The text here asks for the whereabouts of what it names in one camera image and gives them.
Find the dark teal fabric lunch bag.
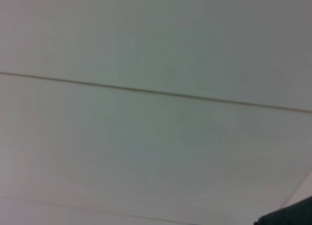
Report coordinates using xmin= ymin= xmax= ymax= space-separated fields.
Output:
xmin=253 ymin=195 xmax=312 ymax=225

